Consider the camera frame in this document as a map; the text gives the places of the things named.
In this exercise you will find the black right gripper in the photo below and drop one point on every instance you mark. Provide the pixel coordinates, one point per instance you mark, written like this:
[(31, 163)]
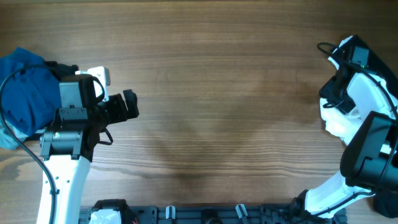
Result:
[(329, 90)]

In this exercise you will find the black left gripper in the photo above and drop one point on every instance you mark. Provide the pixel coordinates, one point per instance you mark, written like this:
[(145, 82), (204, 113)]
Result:
[(122, 114)]

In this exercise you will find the white t-shirt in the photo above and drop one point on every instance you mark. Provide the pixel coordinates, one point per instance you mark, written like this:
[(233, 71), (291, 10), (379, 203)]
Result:
[(339, 125)]

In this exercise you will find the black t-shirt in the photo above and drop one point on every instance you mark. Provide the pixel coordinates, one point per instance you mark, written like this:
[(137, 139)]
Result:
[(360, 55)]

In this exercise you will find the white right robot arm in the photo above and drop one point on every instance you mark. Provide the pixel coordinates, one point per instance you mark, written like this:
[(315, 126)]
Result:
[(358, 105)]

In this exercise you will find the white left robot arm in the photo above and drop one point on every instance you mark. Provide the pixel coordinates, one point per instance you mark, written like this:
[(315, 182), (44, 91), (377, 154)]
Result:
[(68, 144)]

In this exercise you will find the folded blue shirt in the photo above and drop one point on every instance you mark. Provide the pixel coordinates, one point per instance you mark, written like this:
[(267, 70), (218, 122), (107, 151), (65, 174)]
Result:
[(14, 97)]

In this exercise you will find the folded light grey garment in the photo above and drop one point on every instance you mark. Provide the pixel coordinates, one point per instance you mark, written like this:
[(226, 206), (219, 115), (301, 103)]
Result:
[(7, 142)]

